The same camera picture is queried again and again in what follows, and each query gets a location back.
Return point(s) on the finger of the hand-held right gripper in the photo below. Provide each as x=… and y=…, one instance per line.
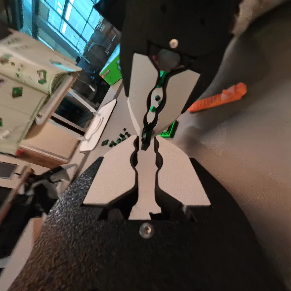
x=179, y=95
x=138, y=86

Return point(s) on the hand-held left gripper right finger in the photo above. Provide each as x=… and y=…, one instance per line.
x=179, y=177

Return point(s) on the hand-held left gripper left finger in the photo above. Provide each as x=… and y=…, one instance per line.
x=113, y=175

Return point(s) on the dark green lego brick stack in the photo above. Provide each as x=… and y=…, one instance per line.
x=146, y=138

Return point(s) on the person's right forearm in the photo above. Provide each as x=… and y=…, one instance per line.
x=261, y=13

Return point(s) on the pile of bright green lego pieces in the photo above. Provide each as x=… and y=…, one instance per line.
x=157, y=102

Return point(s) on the green lego box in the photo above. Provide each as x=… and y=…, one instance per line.
x=111, y=70

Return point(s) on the scattered dark green lego pieces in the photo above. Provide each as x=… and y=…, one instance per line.
x=116, y=138

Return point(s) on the green lego base, tan brick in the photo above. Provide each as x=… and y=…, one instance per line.
x=169, y=131

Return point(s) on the lego instruction booklet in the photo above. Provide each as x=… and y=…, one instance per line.
x=27, y=86

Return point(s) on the orange brick separator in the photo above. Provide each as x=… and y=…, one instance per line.
x=218, y=97

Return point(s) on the white round-cornered base plate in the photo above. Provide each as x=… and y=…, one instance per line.
x=97, y=125

